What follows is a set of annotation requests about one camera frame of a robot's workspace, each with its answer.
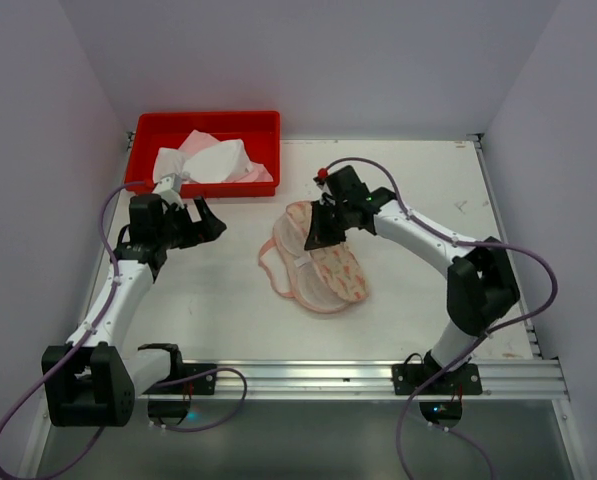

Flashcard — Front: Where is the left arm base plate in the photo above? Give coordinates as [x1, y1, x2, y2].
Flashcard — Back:
[181, 363, 217, 397]

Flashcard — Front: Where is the floral mesh laundry bag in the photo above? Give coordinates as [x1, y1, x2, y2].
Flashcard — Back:
[258, 201, 370, 314]

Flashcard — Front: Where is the red plastic bin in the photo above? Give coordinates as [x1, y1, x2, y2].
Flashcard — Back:
[124, 111, 281, 199]

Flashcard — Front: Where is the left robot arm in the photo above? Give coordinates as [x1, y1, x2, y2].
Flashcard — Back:
[41, 193, 226, 427]

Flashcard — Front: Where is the aluminium front rail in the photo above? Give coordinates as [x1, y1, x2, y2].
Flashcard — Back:
[193, 359, 569, 401]

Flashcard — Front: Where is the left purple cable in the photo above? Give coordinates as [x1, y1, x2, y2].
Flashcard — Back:
[0, 180, 249, 480]

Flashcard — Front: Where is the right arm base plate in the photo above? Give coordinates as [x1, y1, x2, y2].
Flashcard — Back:
[391, 362, 483, 397]

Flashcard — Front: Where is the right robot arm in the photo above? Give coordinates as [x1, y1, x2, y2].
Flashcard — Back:
[305, 165, 520, 384]

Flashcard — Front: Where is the white bra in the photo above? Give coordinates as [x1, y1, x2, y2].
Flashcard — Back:
[152, 139, 254, 184]

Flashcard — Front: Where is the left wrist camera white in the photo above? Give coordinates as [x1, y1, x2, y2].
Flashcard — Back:
[152, 173, 185, 208]

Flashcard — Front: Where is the pink bra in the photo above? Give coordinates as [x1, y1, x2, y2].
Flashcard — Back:
[179, 130, 273, 183]

